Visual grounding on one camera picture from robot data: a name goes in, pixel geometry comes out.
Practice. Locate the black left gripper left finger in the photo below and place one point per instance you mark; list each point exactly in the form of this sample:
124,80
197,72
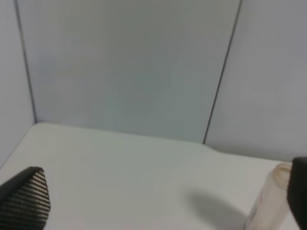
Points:
24,201

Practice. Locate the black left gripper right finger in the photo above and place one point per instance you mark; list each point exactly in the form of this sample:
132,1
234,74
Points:
297,191

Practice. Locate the clear drink bottle pink label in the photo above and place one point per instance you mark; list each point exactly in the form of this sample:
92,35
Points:
271,208

